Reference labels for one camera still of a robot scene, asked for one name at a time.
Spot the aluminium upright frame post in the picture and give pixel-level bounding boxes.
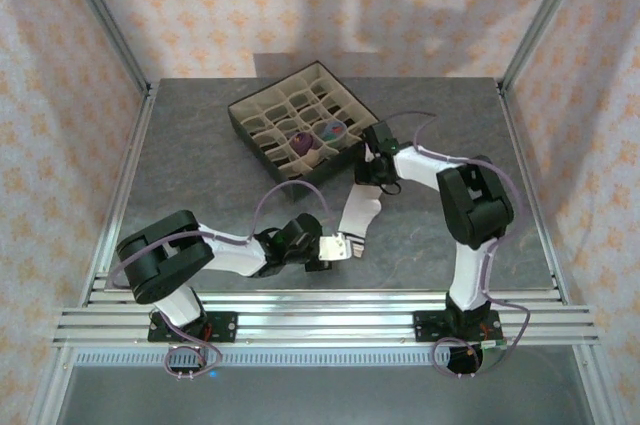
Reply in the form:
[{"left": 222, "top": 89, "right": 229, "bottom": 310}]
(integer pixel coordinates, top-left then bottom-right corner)
[
  {"left": 498, "top": 0, "right": 599, "bottom": 94},
  {"left": 54, "top": 0, "right": 154, "bottom": 96}
]

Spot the dark fabric divided organizer box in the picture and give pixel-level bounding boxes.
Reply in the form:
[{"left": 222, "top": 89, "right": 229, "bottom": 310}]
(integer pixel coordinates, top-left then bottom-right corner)
[{"left": 227, "top": 60, "right": 381, "bottom": 185}]

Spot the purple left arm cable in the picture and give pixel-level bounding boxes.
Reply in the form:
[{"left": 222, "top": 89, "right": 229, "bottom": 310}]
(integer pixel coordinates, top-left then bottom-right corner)
[{"left": 108, "top": 179, "right": 334, "bottom": 380}]

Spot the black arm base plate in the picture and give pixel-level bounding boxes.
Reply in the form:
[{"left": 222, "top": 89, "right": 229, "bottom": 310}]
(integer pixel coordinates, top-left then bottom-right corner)
[
  {"left": 146, "top": 308, "right": 238, "bottom": 345},
  {"left": 412, "top": 308, "right": 502, "bottom": 345}
]

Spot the wide aluminium base beam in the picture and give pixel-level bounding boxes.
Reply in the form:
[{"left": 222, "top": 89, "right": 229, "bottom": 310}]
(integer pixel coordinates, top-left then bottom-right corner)
[{"left": 52, "top": 304, "right": 601, "bottom": 346}]

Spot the grey metal lower panel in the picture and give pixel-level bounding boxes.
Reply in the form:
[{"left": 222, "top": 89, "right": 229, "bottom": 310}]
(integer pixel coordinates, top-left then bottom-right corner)
[{"left": 52, "top": 363, "right": 599, "bottom": 425}]

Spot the blue orange green striped sock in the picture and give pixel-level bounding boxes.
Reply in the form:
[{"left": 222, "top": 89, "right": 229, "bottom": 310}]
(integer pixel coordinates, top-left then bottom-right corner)
[{"left": 319, "top": 119, "right": 350, "bottom": 145}]

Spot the narrow aluminium base beam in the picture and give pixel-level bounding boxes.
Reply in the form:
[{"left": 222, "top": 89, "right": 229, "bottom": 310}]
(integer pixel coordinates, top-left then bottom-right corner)
[{"left": 82, "top": 289, "right": 570, "bottom": 307}]

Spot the white sock with dark stripes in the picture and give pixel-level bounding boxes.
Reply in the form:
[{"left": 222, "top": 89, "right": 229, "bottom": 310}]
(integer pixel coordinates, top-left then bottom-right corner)
[{"left": 337, "top": 182, "right": 384, "bottom": 260}]

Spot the perforated grey cable duct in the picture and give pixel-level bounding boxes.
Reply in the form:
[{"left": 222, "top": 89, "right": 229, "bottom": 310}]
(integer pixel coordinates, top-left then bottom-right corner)
[{"left": 74, "top": 348, "right": 581, "bottom": 367}]

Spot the purple ribbed sock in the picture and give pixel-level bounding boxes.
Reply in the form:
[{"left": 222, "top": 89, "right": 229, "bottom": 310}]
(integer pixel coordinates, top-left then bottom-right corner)
[{"left": 288, "top": 129, "right": 322, "bottom": 160}]

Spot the patterned fabric backdrop curtain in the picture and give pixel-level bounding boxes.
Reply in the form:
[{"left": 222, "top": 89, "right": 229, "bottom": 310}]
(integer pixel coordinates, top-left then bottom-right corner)
[{"left": 0, "top": 0, "right": 640, "bottom": 425}]

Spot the aluminium side rail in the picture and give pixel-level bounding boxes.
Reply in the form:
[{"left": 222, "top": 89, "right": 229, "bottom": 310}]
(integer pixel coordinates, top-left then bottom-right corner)
[
  {"left": 79, "top": 89, "right": 159, "bottom": 306},
  {"left": 499, "top": 89, "right": 570, "bottom": 306}
]

